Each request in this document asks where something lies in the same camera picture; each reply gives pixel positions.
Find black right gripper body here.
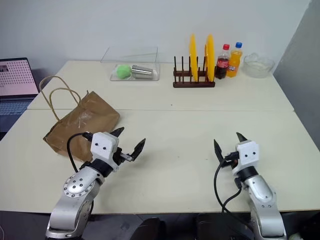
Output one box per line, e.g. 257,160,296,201
222,157,238,171

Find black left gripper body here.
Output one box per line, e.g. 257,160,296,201
112,147,134,172

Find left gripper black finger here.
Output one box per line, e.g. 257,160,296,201
128,137,147,162
110,126,125,138

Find green fuzzy ball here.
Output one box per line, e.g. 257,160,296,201
115,64,133,81

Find silver metal cup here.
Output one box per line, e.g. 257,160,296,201
131,64,154,80

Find dark wooden dish rack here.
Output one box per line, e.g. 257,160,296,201
172,55,216,89

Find clear glass bowl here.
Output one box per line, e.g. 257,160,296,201
242,52,276,79

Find cola bottle red cap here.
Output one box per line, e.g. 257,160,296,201
214,43,231,81

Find orange soda bottle blue cap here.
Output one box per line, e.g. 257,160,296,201
225,41,244,79

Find clear plastic box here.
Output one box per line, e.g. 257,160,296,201
100,45,161,82

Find yellow plate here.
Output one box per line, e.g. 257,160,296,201
204,33,216,83
188,33,200,83

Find grey laptop computer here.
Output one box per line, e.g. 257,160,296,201
0,57,40,134

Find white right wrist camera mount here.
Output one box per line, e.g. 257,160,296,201
231,140,261,177

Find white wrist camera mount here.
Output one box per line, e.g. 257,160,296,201
231,140,261,177
89,132,120,173

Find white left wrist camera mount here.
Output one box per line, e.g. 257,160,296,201
89,132,120,173

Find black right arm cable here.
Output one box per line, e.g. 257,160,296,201
214,150,254,231

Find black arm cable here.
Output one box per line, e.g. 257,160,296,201
214,150,254,231
66,131,94,173

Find brown paper bag with handles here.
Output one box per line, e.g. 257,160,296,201
39,75,121,163

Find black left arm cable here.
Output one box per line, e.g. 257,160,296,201
66,131,94,173

